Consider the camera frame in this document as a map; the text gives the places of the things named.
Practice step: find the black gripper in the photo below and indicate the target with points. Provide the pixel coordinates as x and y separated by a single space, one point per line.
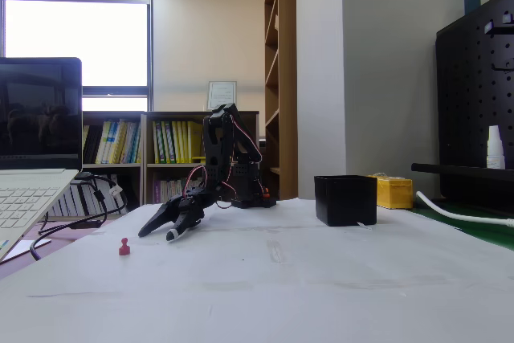
179 210

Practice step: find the small red pawn piece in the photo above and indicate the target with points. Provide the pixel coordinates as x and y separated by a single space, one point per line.
125 248

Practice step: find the black square container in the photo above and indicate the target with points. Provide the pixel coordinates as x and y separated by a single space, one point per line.
345 200

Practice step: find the yellow cardboard box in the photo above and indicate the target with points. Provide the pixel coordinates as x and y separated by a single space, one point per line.
395 194

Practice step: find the low wooden bookshelf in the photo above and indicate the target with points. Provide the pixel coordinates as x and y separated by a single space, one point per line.
114 166
176 168

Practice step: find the flat yellow book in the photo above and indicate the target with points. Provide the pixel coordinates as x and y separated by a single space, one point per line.
198 158

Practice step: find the white paper sheet cover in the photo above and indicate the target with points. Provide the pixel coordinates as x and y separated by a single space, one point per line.
257 278

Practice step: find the framed certificate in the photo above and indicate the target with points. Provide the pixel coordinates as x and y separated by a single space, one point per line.
221 94

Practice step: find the white card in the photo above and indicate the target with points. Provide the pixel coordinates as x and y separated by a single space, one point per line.
28 247

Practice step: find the white laptop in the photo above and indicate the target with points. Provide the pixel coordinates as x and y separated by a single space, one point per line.
36 118

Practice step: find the tall wooden bookshelf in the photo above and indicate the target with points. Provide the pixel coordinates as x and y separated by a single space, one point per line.
283 78

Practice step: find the window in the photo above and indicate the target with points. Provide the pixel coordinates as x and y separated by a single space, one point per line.
76 42

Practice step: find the green desk mat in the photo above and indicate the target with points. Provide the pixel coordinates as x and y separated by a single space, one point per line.
462 230

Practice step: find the black pegboard stand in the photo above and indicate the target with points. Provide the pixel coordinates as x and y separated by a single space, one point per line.
474 98

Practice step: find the small white bottle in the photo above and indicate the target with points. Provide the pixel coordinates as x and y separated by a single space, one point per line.
496 150

